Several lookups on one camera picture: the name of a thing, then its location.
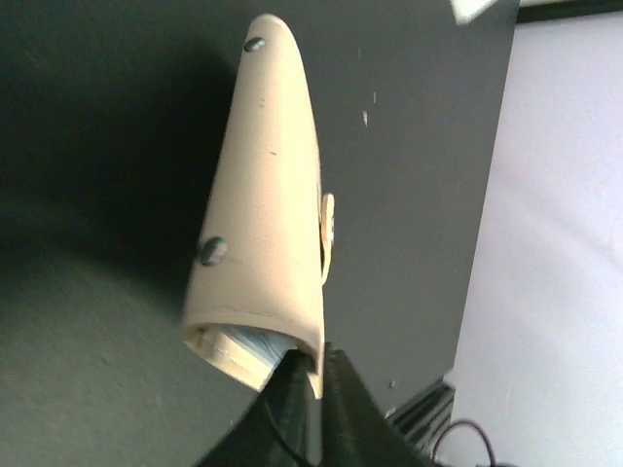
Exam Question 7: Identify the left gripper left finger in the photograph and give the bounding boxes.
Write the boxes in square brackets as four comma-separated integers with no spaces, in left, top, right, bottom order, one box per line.
[198,349,312,467]

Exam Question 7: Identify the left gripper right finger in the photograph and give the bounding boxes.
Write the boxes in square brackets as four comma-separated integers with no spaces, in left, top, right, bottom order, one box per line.
[320,343,435,467]

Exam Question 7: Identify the beige leather card holder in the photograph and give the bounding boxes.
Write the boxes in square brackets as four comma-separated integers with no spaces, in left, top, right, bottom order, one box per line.
[183,14,335,396]

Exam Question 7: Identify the white bin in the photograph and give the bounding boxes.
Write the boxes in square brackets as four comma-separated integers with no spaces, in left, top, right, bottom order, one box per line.
[450,0,496,24]

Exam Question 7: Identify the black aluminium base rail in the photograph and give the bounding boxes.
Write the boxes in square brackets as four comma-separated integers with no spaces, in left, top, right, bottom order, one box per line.
[385,378,456,453]

